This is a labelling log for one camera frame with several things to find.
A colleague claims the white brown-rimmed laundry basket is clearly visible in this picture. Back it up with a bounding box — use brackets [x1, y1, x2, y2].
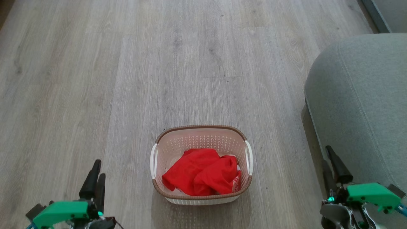
[150, 125, 254, 205]

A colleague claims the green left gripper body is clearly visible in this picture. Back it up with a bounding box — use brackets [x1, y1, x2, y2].
[26, 200, 117, 229]

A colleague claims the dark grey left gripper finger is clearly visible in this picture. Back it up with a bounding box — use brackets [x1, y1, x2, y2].
[79, 160, 101, 200]
[95, 174, 106, 212]

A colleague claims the grey fabric sofa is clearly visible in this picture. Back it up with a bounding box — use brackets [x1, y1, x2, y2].
[304, 33, 407, 229]

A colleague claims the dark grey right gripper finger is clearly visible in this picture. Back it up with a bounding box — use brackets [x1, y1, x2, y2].
[323, 160, 338, 194]
[326, 146, 353, 184]

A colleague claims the red cloth garment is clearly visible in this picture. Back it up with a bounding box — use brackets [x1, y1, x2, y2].
[162, 148, 241, 196]

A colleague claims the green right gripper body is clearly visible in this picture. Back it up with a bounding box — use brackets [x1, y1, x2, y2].
[320, 183, 407, 229]

